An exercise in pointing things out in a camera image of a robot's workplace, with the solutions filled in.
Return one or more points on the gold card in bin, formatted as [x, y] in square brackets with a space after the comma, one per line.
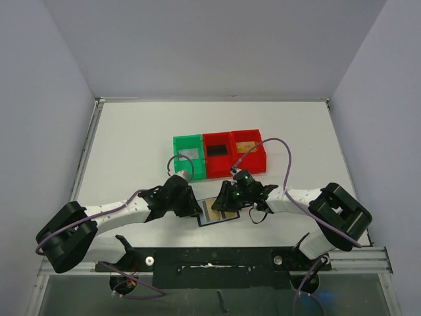
[244, 147]

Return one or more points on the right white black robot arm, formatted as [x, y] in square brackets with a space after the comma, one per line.
[341, 219]

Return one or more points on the gold card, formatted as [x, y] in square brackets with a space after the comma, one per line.
[244, 147]
[209, 216]

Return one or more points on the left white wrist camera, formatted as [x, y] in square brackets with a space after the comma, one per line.
[182, 173]

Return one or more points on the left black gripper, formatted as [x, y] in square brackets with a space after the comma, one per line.
[189, 204]

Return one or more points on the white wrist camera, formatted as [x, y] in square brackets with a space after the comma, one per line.
[234, 170]
[182, 173]

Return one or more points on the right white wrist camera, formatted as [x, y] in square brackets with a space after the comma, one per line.
[234, 170]

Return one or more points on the black leather card holder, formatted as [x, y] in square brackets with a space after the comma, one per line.
[232, 215]

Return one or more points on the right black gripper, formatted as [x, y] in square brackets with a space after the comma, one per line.
[225, 196]

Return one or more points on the green plastic bin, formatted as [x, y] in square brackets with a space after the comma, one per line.
[191, 146]

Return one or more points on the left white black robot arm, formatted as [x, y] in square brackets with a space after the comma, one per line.
[66, 239]

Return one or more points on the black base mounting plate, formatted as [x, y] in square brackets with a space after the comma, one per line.
[217, 268]

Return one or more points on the black card in bin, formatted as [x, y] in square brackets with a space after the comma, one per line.
[217, 150]

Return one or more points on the silver card in bin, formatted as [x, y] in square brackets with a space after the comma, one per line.
[192, 153]

